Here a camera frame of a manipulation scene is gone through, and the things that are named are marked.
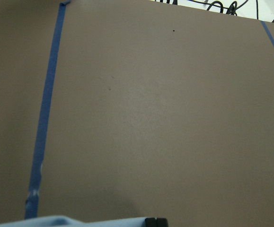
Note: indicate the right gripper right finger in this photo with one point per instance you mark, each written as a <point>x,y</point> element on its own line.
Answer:
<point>162,222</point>

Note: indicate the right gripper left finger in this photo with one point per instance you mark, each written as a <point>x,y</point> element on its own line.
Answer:
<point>150,222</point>

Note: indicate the light blue t-shirt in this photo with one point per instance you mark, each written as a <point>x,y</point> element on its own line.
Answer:
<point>64,221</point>

